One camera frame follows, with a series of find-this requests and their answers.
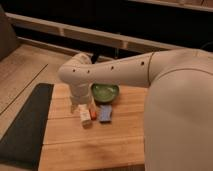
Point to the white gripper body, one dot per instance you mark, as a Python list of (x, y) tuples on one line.
[(79, 94)]

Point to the white plastic bottle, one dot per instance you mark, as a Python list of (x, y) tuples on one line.
[(84, 115)]

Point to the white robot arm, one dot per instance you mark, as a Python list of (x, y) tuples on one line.
[(178, 111)]

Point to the green ceramic bowl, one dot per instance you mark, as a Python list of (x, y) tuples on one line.
[(104, 93)]

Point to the blue sponge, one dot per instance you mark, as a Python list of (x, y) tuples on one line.
[(105, 113)]

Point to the black floor mat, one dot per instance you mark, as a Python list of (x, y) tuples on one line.
[(22, 143)]

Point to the long white rail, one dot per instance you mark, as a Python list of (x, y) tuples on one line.
[(89, 35)]

